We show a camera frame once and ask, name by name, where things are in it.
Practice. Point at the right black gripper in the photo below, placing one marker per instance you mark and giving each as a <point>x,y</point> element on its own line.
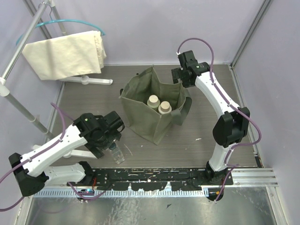
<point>176,73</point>

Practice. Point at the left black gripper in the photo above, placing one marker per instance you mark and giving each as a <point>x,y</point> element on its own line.
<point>101,148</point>

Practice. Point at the clear bottle with dark cap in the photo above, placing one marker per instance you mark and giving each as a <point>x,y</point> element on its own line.
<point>116,153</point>

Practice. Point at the green bottle with beige cap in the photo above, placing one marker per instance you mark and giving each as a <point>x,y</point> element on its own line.
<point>153,102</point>

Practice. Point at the cream bottle with beige cap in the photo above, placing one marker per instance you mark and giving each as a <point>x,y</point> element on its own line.
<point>164,108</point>

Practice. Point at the olive green canvas bag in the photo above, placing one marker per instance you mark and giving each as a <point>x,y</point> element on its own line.
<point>145,121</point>

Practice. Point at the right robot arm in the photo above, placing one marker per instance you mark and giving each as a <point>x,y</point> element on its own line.
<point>232,124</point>

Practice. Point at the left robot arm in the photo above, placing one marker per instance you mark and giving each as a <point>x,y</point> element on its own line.
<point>34,171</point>

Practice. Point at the cream canvas cloth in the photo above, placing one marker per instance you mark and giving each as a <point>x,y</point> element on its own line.
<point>67,56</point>

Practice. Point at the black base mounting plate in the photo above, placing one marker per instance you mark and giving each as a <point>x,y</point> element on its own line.
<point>150,179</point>

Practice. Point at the teal clothes hanger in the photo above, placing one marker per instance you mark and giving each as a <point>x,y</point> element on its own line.
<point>71,21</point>

